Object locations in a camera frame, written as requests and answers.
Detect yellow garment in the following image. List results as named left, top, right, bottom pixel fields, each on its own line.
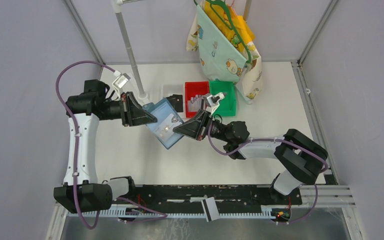
left=202, top=1, right=256, bottom=53

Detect mint cartoon print cloth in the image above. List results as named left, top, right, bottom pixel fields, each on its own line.
left=186, top=5, right=263, bottom=104

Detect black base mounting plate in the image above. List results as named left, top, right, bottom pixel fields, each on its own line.
left=124, top=184, right=303, bottom=214

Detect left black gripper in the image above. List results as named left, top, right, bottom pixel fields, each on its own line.
left=99, top=91, right=157, bottom=127

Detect white slotted cable duct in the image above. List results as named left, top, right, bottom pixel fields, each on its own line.
left=66, top=206, right=292, bottom=220

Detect green clothes hanger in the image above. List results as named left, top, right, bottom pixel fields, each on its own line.
left=194, top=0, right=255, bottom=64

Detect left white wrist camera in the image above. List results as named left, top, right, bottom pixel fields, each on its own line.
left=111, top=70, right=131, bottom=98

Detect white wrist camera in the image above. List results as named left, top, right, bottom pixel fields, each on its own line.
left=111, top=70, right=131, bottom=98
left=202, top=92, right=226, bottom=115

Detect green plastic bin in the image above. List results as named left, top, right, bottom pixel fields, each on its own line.
left=209, top=80, right=237, bottom=117

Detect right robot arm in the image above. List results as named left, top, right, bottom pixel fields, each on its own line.
left=173, top=110, right=329, bottom=204

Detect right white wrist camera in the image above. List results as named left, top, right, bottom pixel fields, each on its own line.
left=202, top=92, right=226, bottom=115

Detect white clothes rack stand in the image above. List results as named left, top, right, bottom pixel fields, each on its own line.
left=110, top=0, right=151, bottom=105

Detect white plastic bin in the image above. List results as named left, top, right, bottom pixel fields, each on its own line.
left=159, top=84, right=185, bottom=98

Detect red plastic bin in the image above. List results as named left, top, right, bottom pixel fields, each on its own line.
left=184, top=81, right=210, bottom=118

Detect blue card holder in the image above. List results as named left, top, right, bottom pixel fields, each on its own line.
left=142, top=98, right=184, bottom=150

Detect black cards in white bin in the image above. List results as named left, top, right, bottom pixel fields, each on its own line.
left=166, top=94, right=184, bottom=113

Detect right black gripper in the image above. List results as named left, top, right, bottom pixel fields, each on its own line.
left=172, top=109, right=231, bottom=143

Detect white magnetic stripe card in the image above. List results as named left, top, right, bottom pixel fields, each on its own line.
left=201, top=197, right=221, bottom=222

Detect credit cards in red bin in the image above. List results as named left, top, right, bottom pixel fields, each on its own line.
left=187, top=94, right=203, bottom=113

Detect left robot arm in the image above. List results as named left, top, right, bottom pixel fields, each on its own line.
left=53, top=79, right=158, bottom=214

